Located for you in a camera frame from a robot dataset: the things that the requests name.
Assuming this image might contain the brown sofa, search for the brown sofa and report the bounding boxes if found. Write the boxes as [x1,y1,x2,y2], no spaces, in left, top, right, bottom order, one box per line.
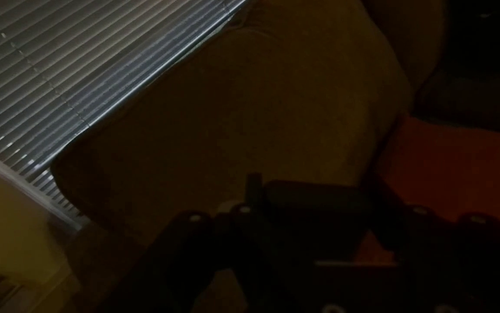
[49,0,500,313]

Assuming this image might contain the window blinds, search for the window blinds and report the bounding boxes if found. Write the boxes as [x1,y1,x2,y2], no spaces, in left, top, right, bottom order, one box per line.
[0,0,250,233]

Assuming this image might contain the orange pillow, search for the orange pillow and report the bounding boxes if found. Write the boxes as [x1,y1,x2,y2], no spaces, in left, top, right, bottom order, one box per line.
[351,113,500,266]

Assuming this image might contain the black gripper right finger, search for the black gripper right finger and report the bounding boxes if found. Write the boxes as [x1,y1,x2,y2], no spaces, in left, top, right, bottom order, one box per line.
[377,202,500,313]

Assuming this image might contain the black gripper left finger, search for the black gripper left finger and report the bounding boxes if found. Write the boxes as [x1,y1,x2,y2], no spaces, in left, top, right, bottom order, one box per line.
[99,203,309,313]

